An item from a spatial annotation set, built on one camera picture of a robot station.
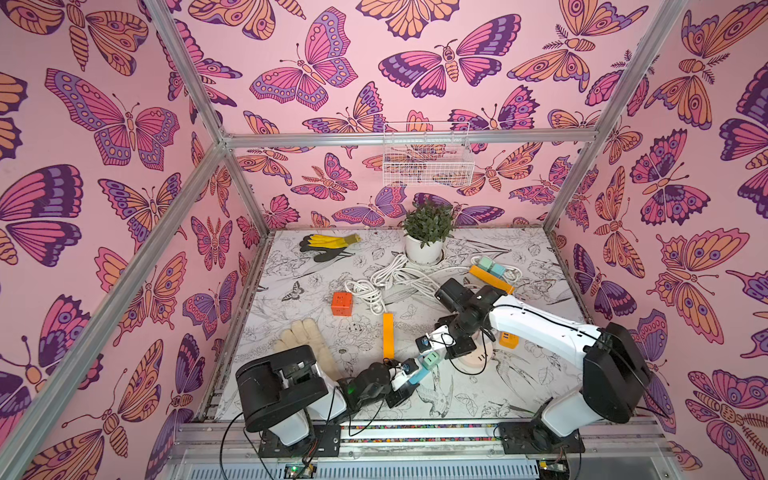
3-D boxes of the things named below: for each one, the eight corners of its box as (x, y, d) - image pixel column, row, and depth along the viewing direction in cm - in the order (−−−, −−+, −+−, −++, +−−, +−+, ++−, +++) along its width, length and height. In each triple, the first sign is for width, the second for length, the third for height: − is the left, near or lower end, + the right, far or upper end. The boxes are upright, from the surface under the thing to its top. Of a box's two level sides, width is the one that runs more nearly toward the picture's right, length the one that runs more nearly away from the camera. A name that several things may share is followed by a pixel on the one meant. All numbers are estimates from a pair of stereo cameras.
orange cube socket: (332, 317, 98) (330, 309, 94) (335, 300, 102) (332, 291, 98) (351, 317, 98) (349, 309, 94) (352, 300, 102) (350, 291, 98)
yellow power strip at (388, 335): (382, 361, 89) (381, 356, 85) (382, 318, 98) (382, 312, 95) (394, 361, 89) (394, 356, 85) (394, 318, 98) (394, 312, 95)
